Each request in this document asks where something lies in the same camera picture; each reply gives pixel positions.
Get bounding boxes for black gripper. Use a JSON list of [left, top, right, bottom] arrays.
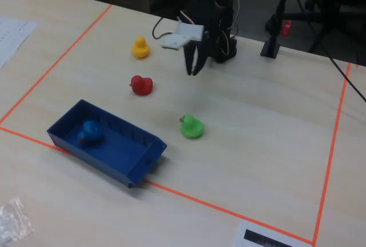
[[182, 1, 221, 77]]

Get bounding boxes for blue rubber duck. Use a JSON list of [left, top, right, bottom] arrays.
[[77, 119, 105, 148]]

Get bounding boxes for yellow rubber duck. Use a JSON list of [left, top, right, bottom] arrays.
[[131, 35, 150, 60]]

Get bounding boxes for red rubber duck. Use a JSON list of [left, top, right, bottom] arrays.
[[128, 75, 154, 97]]

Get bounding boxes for green rubber duck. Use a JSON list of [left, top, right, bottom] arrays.
[[179, 114, 205, 140]]

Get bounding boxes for blue plastic box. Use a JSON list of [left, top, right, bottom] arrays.
[[46, 98, 168, 189]]

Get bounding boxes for red clamp knob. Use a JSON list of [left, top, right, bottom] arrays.
[[281, 20, 293, 37]]

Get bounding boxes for black office chair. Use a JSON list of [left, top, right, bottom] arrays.
[[264, 0, 366, 59]]

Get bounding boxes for orange tape strip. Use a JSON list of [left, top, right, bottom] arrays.
[[0, 126, 315, 245], [0, 3, 113, 125], [312, 62, 352, 246]]

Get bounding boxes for white printed paper sheet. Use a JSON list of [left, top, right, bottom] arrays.
[[0, 17, 39, 69]]

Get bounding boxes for paper with black print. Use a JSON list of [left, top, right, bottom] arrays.
[[230, 219, 314, 247]]

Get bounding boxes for clear plastic bag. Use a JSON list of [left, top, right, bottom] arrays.
[[0, 197, 35, 245]]

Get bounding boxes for white gripper camera box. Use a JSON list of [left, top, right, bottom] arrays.
[[158, 19, 205, 51]]

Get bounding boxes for black cable on table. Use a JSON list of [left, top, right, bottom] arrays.
[[152, 16, 176, 41]]

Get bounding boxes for thin white servo wire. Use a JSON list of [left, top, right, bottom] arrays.
[[227, 0, 241, 55]]

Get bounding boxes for black camera stand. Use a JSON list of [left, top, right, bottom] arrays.
[[260, 0, 297, 59]]

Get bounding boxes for long black cable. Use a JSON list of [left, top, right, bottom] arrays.
[[290, 0, 366, 102]]

